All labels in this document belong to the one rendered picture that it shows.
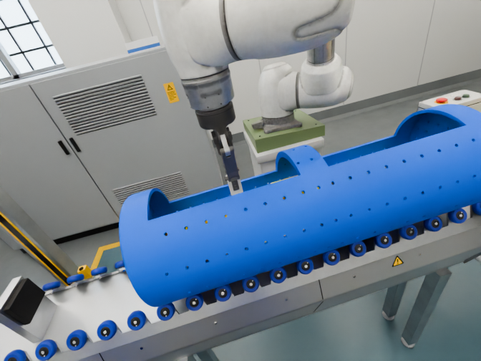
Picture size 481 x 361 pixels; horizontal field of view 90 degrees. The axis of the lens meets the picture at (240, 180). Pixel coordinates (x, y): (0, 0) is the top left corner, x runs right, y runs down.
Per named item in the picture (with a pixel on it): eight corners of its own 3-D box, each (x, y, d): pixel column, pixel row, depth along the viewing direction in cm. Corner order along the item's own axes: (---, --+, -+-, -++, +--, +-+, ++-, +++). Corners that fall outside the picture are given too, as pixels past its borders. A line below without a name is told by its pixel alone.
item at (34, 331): (49, 308, 73) (12, 278, 64) (63, 304, 73) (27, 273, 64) (33, 344, 64) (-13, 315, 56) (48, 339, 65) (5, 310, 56)
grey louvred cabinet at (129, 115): (46, 221, 284) (-65, 101, 203) (221, 174, 291) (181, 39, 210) (19, 258, 239) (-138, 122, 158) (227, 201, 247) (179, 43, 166)
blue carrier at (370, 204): (169, 246, 81) (132, 175, 66) (404, 173, 87) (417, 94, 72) (163, 331, 57) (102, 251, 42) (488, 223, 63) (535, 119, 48)
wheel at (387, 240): (384, 250, 65) (389, 251, 63) (370, 242, 65) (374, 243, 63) (391, 236, 66) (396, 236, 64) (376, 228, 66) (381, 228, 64)
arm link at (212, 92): (180, 84, 39) (191, 118, 43) (233, 70, 40) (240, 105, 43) (180, 75, 47) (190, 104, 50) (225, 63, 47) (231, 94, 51)
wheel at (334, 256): (333, 267, 64) (336, 269, 62) (318, 259, 64) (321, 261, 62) (341, 252, 65) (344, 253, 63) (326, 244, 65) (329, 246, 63)
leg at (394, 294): (379, 311, 137) (398, 238, 102) (389, 308, 137) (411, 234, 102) (386, 321, 132) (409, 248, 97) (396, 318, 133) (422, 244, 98)
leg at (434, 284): (398, 337, 126) (426, 265, 90) (408, 334, 126) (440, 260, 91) (406, 349, 121) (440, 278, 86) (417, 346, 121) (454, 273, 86)
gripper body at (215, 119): (192, 103, 50) (205, 142, 55) (195, 115, 43) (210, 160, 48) (227, 94, 50) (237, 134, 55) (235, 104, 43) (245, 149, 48)
